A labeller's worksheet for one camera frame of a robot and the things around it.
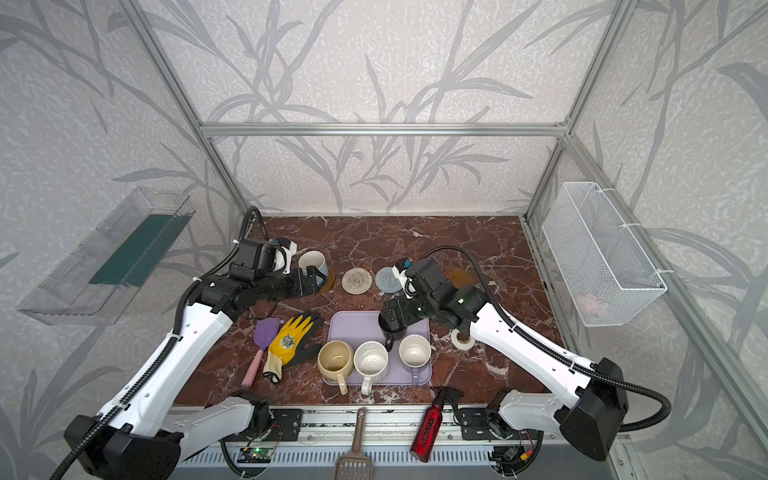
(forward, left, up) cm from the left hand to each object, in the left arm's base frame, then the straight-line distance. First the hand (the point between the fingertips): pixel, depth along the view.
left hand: (318, 273), depth 75 cm
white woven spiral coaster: (+12, -5, -25) cm, 28 cm away
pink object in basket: (-7, -67, -2) cm, 68 cm away
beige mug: (-15, -3, -22) cm, 27 cm away
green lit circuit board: (-37, +14, -24) cm, 46 cm away
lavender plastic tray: (-3, -8, -26) cm, 27 cm away
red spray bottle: (-31, -28, -19) cm, 46 cm away
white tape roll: (-10, -39, -23) cm, 46 cm away
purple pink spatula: (-7, +20, -23) cm, 32 cm away
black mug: (-10, -18, -15) cm, 26 cm away
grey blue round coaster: (+12, -16, -25) cm, 32 cm away
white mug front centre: (-15, -13, -23) cm, 30 cm away
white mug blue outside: (+16, +8, -16) cm, 24 cm away
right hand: (-4, -20, -4) cm, 21 cm away
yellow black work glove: (-10, +9, -22) cm, 26 cm away
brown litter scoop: (-38, -11, -23) cm, 46 cm away
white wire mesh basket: (-8, -63, +12) cm, 65 cm away
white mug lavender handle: (-12, -25, -22) cm, 36 cm away
